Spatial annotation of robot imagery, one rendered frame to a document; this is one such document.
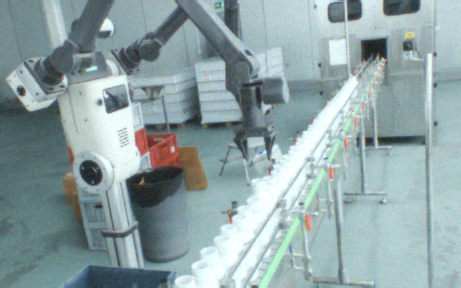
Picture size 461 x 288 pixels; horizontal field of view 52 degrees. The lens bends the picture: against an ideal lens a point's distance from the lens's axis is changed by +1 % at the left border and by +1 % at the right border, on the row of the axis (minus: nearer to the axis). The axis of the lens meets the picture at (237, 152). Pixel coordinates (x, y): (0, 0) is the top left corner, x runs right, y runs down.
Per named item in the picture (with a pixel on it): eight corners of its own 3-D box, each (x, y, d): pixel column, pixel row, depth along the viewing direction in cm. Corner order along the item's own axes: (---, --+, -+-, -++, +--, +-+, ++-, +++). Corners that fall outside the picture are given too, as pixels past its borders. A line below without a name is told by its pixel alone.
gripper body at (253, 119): (269, 133, 121) (266, 105, 119) (233, 135, 125) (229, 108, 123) (276, 128, 127) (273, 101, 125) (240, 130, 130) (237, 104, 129)
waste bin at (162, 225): (180, 268, 338) (167, 185, 322) (127, 264, 354) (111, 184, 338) (205, 240, 379) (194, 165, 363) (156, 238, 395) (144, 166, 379)
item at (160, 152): (153, 171, 431) (149, 148, 426) (114, 172, 444) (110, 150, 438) (179, 153, 487) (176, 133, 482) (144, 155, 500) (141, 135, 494)
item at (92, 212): (128, 225, 370) (123, 199, 364) (82, 226, 380) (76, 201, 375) (158, 197, 427) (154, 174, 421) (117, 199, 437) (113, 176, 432)
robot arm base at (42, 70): (65, 91, 148) (42, 59, 148) (80, 76, 145) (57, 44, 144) (45, 95, 140) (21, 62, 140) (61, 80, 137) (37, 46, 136)
